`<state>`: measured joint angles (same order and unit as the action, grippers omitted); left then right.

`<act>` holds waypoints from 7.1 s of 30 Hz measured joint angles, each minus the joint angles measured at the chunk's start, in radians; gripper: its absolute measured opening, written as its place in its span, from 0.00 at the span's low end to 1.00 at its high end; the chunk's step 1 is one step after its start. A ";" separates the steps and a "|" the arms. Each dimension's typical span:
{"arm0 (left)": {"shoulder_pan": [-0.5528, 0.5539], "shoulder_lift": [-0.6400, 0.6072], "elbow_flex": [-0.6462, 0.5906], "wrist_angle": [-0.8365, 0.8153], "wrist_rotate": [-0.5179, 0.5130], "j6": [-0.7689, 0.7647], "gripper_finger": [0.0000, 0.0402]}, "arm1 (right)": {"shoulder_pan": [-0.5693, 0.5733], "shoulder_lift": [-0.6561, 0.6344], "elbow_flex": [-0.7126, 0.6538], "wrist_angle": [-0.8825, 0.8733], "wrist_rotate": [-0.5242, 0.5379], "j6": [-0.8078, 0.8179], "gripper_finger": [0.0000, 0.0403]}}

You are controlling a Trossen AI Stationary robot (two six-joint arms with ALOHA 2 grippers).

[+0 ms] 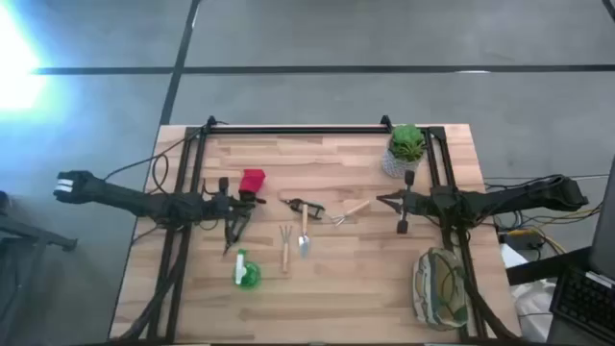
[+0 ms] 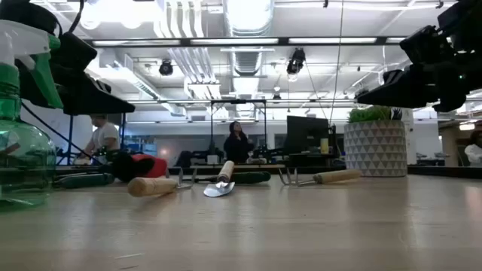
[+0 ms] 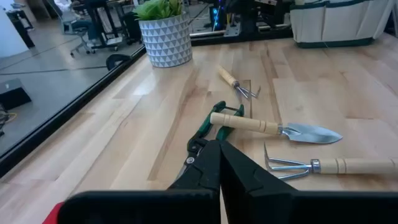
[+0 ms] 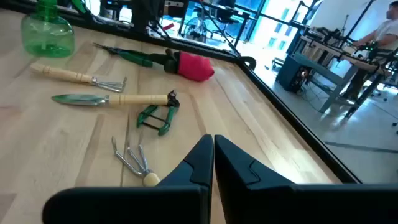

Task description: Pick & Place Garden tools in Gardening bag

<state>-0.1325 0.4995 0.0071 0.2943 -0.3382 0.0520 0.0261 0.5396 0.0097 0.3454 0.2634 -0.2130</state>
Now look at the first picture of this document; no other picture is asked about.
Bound beige and green gardening bag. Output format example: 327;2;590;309
411;247;470;332

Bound black desk bar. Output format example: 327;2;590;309
506;246;593;287

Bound black keyboard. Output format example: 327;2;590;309
550;266;615;343

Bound black aluminium frame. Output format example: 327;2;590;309
110;114;523;343

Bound black looped cable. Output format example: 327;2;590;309
104;137;196;194

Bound black floor stand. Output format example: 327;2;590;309
0;190;79;346

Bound succulent in white patterned pot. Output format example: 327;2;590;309
381;123;428;179

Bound wooden-handled metal trowel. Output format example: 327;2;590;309
297;203;311;259

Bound red and black garden glove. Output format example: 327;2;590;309
238;167;267;203

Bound green spray bottle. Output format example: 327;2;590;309
234;248;263;290

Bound green-handled pruning shears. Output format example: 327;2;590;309
222;211;252;257

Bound green and black garden snips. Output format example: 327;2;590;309
280;196;327;221

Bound hand rake long bent tines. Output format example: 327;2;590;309
330;199;372;228

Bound yellow cable bundle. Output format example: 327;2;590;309
499;204;604;256

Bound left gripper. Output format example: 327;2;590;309
209;176;267;241

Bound dark monitor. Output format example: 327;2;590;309
588;156;615;280

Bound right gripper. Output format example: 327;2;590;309
376;169;434;235

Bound hand cultivator short hooked tines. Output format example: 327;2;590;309
280;224;293;275

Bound white plastic bag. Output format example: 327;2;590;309
511;281;558;343

